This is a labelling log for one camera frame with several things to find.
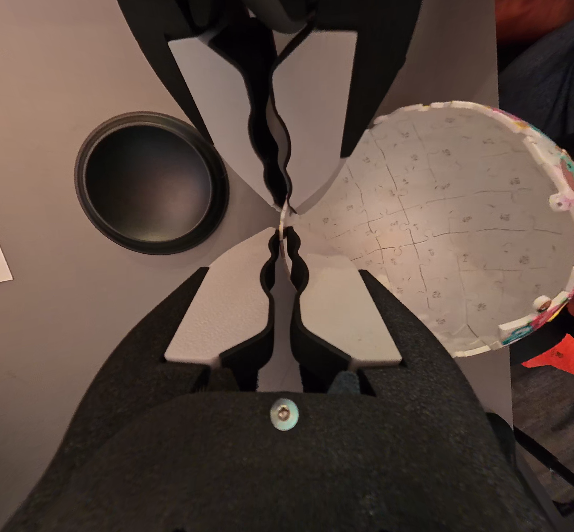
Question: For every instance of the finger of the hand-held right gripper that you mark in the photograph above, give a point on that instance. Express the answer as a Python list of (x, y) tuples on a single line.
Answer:
[(215, 101), (318, 114)]

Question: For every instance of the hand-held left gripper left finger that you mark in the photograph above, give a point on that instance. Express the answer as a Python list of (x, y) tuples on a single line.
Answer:
[(215, 316)]

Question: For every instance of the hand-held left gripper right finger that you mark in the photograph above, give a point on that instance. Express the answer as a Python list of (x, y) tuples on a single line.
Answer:
[(345, 316)]

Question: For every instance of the colourful cartoon puzzle ball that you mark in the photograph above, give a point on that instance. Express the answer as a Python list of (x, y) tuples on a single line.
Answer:
[(448, 227)]

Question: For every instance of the person's dark trouser leg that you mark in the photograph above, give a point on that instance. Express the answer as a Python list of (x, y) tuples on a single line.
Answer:
[(547, 83)]

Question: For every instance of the white instruction sheet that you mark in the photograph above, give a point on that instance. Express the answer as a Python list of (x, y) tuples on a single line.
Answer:
[(4, 267)]

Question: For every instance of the black swivel chair base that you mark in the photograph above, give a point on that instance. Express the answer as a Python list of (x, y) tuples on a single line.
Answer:
[(538, 450)]

